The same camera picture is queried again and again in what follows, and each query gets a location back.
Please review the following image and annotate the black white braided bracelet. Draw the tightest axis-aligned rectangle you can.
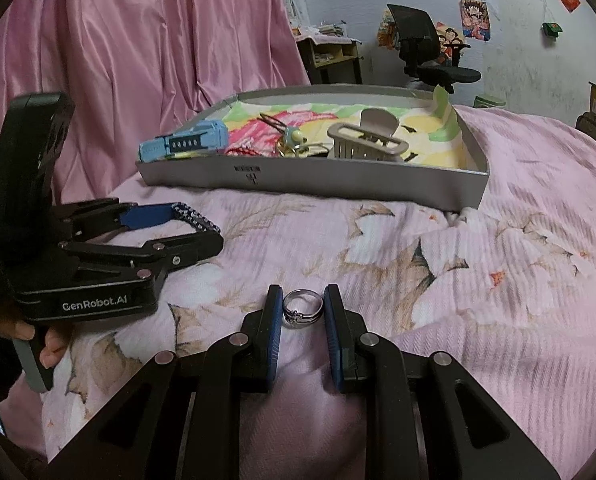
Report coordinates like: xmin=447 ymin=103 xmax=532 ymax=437
xmin=172 ymin=201 xmax=223 ymax=234

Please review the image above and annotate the light blue smart watch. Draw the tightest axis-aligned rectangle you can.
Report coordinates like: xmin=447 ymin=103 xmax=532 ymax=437
xmin=138 ymin=119 xmax=228 ymax=162

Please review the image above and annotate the silver ring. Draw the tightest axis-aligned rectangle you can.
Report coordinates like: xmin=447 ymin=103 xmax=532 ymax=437
xmin=281 ymin=288 xmax=325 ymax=328

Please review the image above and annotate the beige hair claw clip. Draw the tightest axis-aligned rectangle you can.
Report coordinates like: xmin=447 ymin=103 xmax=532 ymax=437
xmin=327 ymin=108 xmax=409 ymax=162

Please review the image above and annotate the left hand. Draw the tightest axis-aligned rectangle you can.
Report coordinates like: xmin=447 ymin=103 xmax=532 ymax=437
xmin=0 ymin=312 xmax=74 ymax=368

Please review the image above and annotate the pink floral bedspread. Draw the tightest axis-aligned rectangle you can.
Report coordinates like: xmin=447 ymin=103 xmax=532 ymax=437
xmin=0 ymin=104 xmax=596 ymax=480

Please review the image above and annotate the pink satin curtain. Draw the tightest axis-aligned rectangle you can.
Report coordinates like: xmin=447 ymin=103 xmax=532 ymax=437
xmin=0 ymin=0 xmax=307 ymax=202

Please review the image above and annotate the grey tray box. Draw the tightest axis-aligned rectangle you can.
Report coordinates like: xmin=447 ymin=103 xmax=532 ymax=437
xmin=138 ymin=84 xmax=488 ymax=211

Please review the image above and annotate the wooden desk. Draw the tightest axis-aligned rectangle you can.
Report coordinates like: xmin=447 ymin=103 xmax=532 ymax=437
xmin=292 ymin=25 xmax=363 ymax=84

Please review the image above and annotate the colourful drawing paper liner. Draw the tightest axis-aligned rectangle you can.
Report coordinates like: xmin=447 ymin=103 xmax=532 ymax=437
xmin=217 ymin=84 xmax=479 ymax=172

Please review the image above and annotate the black office chair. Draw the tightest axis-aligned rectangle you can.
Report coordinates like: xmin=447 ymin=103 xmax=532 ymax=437
xmin=387 ymin=3 xmax=481 ymax=93

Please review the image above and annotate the cartoon poster behind chair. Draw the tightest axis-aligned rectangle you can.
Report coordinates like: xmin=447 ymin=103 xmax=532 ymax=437
xmin=435 ymin=22 xmax=468 ymax=66

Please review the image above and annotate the anime poster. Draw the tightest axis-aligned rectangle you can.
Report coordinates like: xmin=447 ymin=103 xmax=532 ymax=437
xmin=459 ymin=0 xmax=492 ymax=42

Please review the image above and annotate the green hanging pouch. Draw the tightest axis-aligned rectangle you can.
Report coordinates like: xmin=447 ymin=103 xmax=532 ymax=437
xmin=542 ymin=22 xmax=563 ymax=40

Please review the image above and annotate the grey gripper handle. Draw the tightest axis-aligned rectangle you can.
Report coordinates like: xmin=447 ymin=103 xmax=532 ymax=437
xmin=13 ymin=337 xmax=53 ymax=393

